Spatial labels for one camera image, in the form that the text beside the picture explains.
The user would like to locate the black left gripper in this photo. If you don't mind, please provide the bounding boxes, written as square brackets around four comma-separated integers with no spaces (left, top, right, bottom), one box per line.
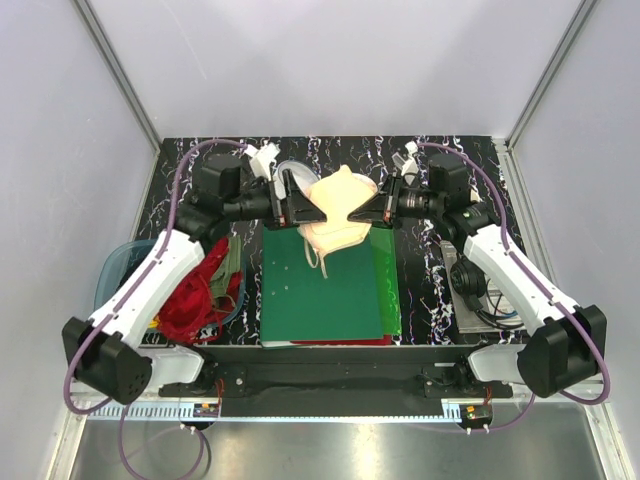
[224,168,326,230]

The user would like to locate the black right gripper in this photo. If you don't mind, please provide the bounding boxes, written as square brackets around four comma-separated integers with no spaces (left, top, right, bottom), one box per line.
[349,173,444,231]

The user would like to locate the beige bra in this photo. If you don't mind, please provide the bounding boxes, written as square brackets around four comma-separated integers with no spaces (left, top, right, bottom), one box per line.
[298,165,378,279]

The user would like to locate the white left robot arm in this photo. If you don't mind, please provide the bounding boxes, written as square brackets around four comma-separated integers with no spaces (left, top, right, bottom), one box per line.
[62,154,326,405]

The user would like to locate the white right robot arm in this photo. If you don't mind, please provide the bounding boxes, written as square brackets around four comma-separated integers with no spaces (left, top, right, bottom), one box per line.
[348,146,611,405]

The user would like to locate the light green plastic folder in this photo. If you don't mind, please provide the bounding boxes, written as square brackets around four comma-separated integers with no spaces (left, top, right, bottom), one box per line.
[369,227,402,337]

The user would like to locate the olive green garment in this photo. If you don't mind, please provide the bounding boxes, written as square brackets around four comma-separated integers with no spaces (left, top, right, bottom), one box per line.
[209,236,243,313]

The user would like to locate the red folder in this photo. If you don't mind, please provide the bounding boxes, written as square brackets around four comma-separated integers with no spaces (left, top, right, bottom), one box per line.
[292,335,392,346]

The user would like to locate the red garment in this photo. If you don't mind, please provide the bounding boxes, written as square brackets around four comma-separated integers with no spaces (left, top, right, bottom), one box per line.
[154,236,245,345]

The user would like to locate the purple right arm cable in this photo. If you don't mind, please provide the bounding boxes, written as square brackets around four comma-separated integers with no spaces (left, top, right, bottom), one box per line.
[414,141,613,434]

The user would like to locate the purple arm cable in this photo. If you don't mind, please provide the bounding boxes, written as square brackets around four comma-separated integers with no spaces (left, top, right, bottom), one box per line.
[414,141,613,434]
[64,138,251,477]

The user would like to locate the black round camera lens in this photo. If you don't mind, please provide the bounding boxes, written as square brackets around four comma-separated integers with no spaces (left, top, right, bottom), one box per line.
[450,256,487,312]

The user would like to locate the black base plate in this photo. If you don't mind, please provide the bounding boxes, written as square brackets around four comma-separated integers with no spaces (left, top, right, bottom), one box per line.
[160,346,511,398]

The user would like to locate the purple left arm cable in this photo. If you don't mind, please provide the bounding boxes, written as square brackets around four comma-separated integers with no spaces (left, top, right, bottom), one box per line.
[64,138,251,477]

